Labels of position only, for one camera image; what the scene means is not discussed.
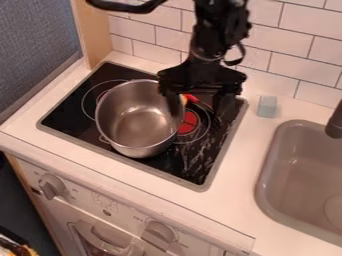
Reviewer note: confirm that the tap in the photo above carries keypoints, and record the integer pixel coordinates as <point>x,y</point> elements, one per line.
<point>335,121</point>

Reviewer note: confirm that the toy sink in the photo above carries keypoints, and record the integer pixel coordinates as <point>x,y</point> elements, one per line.
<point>302,181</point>

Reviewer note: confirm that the red and yellow toy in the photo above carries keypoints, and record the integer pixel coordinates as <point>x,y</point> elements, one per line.
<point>189,99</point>

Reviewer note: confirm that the light blue block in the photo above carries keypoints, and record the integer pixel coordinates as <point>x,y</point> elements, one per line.
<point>267,106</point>

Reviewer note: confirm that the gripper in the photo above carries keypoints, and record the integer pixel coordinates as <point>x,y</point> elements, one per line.
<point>200,76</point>

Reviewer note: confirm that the toy stove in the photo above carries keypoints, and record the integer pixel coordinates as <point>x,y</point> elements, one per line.
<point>147,130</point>

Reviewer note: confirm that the silver pot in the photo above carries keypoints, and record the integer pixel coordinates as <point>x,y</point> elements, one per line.
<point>135,118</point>

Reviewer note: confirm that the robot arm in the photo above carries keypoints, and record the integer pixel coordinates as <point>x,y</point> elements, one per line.
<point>218,23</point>

